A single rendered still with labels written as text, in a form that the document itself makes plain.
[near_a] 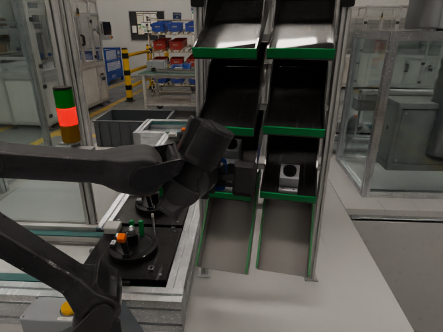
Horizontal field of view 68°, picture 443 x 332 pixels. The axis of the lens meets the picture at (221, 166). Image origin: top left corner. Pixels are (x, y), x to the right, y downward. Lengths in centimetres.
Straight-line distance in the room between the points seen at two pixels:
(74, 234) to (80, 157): 75
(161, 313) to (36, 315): 28
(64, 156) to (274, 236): 60
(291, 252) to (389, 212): 75
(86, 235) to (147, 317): 39
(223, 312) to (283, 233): 27
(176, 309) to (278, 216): 35
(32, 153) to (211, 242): 56
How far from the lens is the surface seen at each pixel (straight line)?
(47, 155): 47
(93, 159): 46
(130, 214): 120
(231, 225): 91
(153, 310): 90
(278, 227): 91
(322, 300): 104
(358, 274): 116
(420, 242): 172
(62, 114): 102
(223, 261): 89
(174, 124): 233
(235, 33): 79
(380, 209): 155
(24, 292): 101
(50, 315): 92
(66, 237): 120
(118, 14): 1224
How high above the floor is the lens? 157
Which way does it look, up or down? 23 degrees down
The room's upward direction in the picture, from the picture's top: straight up
